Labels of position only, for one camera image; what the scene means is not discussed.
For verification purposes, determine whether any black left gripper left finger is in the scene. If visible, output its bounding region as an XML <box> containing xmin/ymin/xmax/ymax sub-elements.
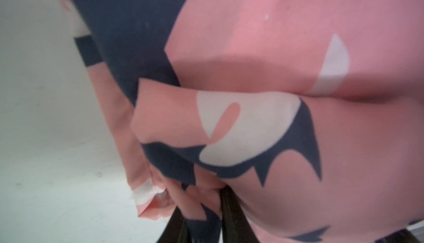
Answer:
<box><xmin>157</xmin><ymin>207</ymin><xmax>192</xmax><ymax>243</ymax></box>

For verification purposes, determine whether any pink shark print garment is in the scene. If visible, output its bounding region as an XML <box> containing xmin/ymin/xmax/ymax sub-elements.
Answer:
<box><xmin>60</xmin><ymin>0</ymin><xmax>424</xmax><ymax>243</ymax></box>

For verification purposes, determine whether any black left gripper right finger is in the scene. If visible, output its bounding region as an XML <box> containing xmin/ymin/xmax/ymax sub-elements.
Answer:
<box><xmin>220</xmin><ymin>186</ymin><xmax>259</xmax><ymax>243</ymax></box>

